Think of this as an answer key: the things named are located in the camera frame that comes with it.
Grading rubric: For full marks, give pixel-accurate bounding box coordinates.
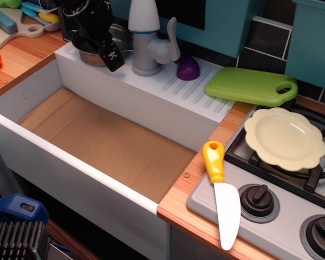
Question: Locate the teal cabinet at right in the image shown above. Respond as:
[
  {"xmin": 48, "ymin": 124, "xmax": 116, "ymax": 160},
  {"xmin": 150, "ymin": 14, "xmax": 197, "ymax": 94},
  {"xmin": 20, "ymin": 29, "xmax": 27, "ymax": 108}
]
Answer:
[{"xmin": 285, "ymin": 1, "xmax": 325, "ymax": 89}]

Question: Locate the white toy sink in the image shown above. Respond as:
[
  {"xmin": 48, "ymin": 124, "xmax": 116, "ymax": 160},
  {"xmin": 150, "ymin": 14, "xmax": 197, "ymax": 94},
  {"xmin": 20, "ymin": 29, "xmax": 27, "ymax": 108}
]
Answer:
[{"xmin": 0, "ymin": 43, "xmax": 233, "ymax": 259}]

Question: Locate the beige wooden cutting board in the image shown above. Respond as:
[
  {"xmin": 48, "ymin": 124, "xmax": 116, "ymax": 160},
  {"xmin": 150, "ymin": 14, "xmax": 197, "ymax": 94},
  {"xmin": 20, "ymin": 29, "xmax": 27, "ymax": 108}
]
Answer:
[{"xmin": 0, "ymin": 8, "xmax": 44, "ymax": 49}]

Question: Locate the black stove knob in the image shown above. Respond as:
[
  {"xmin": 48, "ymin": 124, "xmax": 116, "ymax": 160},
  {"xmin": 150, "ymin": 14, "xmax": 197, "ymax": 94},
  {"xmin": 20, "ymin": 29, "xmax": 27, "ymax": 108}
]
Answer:
[
  {"xmin": 300, "ymin": 214, "xmax": 325, "ymax": 259},
  {"xmin": 239, "ymin": 184, "xmax": 280, "ymax": 224}
]

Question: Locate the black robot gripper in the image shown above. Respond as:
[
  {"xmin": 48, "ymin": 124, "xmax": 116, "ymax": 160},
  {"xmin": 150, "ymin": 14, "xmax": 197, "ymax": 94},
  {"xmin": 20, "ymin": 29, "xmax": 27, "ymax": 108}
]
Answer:
[{"xmin": 56, "ymin": 0, "xmax": 125, "ymax": 72}]

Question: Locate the purple toy eggplant half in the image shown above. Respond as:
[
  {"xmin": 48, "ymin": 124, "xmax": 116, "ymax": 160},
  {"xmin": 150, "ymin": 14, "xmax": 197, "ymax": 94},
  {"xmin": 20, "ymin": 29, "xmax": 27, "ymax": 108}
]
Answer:
[{"xmin": 176, "ymin": 55, "xmax": 200, "ymax": 81}]

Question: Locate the black ribbed heat sink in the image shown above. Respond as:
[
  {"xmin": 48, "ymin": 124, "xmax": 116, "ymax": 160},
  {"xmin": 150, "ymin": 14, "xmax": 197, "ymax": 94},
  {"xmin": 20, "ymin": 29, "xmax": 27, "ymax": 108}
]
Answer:
[{"xmin": 0, "ymin": 222, "xmax": 50, "ymax": 259}]

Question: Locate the green plastic cutting board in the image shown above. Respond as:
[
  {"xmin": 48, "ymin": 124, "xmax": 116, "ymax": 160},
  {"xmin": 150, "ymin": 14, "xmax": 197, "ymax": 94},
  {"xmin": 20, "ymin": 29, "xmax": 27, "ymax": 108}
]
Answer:
[{"xmin": 205, "ymin": 67, "xmax": 298, "ymax": 107}]

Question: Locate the yellow toy corn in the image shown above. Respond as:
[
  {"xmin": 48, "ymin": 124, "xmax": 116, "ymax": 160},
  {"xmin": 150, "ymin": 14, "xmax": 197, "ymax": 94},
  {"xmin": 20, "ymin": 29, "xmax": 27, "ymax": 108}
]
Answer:
[{"xmin": 38, "ymin": 12, "xmax": 60, "ymax": 23}]

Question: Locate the cream scalloped plate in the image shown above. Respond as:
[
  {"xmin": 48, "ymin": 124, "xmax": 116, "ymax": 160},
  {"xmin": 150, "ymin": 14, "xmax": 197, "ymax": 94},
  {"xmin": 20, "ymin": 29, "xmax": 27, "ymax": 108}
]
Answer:
[{"xmin": 244, "ymin": 107, "xmax": 325, "ymax": 172}]

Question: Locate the black burner grate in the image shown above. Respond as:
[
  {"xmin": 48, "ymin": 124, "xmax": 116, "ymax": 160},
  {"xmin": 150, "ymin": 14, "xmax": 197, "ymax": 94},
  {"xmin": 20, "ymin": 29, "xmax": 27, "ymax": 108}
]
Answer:
[{"xmin": 225, "ymin": 99, "xmax": 325, "ymax": 209}]

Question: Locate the teal handled toy knife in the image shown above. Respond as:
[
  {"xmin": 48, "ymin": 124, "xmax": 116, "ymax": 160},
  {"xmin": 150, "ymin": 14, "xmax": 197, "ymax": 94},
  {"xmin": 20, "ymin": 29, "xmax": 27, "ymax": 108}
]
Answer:
[{"xmin": 0, "ymin": 11, "xmax": 18, "ymax": 34}]

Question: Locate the yellow handled toy knife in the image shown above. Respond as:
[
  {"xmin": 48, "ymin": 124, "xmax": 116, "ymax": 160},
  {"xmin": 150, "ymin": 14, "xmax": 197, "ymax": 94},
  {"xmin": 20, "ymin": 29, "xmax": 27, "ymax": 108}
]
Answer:
[{"xmin": 201, "ymin": 141, "xmax": 241, "ymax": 251}]

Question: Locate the blue clamp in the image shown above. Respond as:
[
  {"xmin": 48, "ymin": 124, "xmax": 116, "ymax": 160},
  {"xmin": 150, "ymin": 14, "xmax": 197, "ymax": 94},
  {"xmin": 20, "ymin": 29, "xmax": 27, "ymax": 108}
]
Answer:
[{"xmin": 0, "ymin": 193, "xmax": 49, "ymax": 224}]

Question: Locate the grey toy faucet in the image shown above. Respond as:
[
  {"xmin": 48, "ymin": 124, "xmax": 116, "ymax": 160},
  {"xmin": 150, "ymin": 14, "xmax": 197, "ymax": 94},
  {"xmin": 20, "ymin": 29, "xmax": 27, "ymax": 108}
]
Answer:
[{"xmin": 128, "ymin": 0, "xmax": 180, "ymax": 76}]

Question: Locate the small stainless steel pot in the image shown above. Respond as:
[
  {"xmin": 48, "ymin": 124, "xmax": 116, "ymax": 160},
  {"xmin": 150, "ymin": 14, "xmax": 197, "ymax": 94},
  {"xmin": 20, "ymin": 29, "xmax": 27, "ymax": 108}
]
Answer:
[{"xmin": 67, "ymin": 24, "xmax": 133, "ymax": 67}]

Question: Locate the teal toy utensil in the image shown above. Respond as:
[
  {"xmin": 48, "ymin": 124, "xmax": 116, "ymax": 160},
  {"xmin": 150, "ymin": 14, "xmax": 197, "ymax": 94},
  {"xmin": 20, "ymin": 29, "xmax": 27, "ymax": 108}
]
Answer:
[{"xmin": 21, "ymin": 1, "xmax": 61, "ymax": 31}]

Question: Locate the green toy vegetable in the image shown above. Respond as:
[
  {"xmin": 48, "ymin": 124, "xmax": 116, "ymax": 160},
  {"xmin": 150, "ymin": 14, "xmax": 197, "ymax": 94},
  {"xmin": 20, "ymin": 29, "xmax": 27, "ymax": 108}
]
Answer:
[{"xmin": 0, "ymin": 0, "xmax": 23, "ymax": 9}]

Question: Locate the cardboard sheet in sink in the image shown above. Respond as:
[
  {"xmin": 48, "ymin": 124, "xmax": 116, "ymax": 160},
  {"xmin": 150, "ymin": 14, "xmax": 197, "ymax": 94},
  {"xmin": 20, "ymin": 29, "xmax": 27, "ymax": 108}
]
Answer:
[{"xmin": 20, "ymin": 88, "xmax": 196, "ymax": 203}]

